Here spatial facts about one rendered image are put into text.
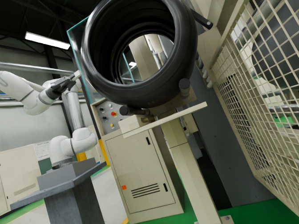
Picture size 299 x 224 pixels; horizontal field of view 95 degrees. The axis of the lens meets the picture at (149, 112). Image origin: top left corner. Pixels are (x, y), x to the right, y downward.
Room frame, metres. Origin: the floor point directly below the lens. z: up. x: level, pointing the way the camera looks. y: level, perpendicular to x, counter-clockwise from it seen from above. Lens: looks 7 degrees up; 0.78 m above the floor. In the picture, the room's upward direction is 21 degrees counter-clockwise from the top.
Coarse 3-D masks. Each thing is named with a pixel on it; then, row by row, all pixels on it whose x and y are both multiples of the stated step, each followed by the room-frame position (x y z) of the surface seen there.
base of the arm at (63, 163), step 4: (64, 160) 1.15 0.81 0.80; (68, 160) 1.17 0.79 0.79; (72, 160) 1.22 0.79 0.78; (52, 164) 1.14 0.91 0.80; (56, 164) 1.12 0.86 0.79; (60, 164) 1.12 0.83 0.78; (64, 164) 1.13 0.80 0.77; (68, 164) 1.13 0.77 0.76; (52, 168) 1.07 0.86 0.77; (56, 168) 1.09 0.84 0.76
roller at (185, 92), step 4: (180, 80) 0.53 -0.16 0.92; (184, 80) 0.53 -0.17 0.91; (188, 80) 0.52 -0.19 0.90; (180, 84) 0.53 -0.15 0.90; (184, 84) 0.53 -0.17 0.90; (188, 84) 0.52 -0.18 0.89; (180, 88) 0.55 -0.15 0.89; (184, 88) 0.53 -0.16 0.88; (188, 88) 0.55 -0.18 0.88; (184, 92) 0.61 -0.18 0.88; (188, 92) 0.65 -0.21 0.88; (184, 96) 0.74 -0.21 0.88; (188, 96) 0.81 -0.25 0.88
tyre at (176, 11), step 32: (128, 0) 0.63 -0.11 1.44; (160, 0) 0.51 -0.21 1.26; (96, 32) 0.69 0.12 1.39; (128, 32) 0.82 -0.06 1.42; (160, 32) 0.79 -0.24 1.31; (192, 32) 0.52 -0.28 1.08; (96, 64) 0.75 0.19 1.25; (192, 64) 0.57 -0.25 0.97; (128, 96) 0.58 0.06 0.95; (160, 96) 0.59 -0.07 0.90
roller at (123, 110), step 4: (120, 108) 0.59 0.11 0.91; (124, 108) 0.59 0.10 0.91; (128, 108) 0.59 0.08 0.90; (132, 108) 0.64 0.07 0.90; (136, 108) 0.70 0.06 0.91; (140, 108) 0.77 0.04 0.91; (120, 112) 0.59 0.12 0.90; (124, 112) 0.59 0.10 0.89; (128, 112) 0.59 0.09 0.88; (132, 112) 0.64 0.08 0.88; (136, 112) 0.69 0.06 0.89; (140, 112) 0.75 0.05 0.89; (144, 112) 0.82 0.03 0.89; (148, 112) 0.91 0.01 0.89
